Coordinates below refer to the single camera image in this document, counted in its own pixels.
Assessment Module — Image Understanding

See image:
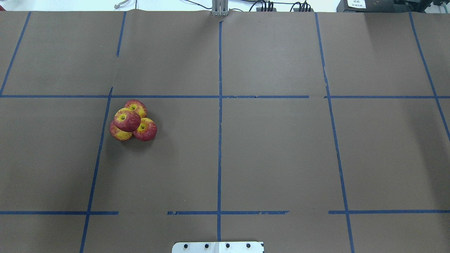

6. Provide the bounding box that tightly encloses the red yellow apple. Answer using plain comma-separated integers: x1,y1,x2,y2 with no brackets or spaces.
109,122,133,141
112,108,141,132
133,117,158,141
124,99,147,118

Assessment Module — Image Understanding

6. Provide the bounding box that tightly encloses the red yellow apple front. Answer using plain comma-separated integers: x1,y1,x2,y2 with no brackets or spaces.
133,117,158,141

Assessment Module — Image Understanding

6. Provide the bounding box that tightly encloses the red yellow apple back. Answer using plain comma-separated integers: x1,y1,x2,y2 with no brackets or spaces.
124,99,147,118

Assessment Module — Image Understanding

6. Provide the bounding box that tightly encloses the brown paper table mat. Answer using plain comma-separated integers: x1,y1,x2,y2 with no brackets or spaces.
1,10,449,253

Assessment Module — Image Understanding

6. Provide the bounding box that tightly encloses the black orange adapter near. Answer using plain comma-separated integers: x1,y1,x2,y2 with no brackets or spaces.
290,0,314,12

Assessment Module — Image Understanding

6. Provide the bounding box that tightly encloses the black box on table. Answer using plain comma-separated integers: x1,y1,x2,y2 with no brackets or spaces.
336,0,433,13

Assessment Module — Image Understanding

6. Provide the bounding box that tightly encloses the aluminium frame post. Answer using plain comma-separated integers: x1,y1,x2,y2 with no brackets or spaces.
211,0,229,16

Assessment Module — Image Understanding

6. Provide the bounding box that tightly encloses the white pedestal column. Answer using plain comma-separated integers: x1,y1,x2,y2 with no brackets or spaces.
172,241,265,253

